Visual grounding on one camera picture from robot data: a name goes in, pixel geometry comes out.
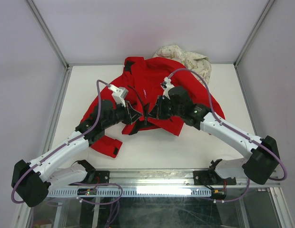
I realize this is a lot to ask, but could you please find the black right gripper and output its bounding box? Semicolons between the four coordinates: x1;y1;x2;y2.
147;95;183;120

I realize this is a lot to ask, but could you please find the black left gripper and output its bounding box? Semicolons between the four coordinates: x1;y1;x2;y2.
103;100;142;129

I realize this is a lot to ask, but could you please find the red zip jacket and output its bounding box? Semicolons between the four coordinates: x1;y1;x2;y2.
82;56;226;159

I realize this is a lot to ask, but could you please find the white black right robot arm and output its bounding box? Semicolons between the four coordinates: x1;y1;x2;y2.
148;86;279;185

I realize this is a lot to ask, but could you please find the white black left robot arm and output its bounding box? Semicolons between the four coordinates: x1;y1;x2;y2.
11;100;142;208

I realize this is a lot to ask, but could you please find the cream green printed cloth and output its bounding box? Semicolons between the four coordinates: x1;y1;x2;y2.
153;45;212;96

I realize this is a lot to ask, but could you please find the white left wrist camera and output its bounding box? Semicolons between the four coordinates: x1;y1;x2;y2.
109;84;128;107

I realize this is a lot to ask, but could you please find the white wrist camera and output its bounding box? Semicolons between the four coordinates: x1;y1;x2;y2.
109;84;128;107
161;77;174;98

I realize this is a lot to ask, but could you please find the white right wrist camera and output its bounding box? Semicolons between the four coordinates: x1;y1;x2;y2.
161;77;174;98

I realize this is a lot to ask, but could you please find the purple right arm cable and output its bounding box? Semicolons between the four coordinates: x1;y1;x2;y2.
164;68;288;204

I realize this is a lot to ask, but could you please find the aluminium mounting rail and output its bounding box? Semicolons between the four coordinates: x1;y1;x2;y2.
95;168;281;188

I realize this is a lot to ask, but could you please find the white perforated cable tray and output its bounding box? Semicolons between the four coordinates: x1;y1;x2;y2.
48;186;212;198

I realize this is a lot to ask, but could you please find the aluminium right frame post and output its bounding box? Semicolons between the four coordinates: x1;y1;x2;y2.
234;0;276;68

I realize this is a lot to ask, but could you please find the aluminium frame post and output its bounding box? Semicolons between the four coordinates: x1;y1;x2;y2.
234;0;276;68
25;0;69;70

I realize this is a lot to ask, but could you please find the aluminium left frame post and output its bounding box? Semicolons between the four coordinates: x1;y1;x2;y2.
25;0;69;70

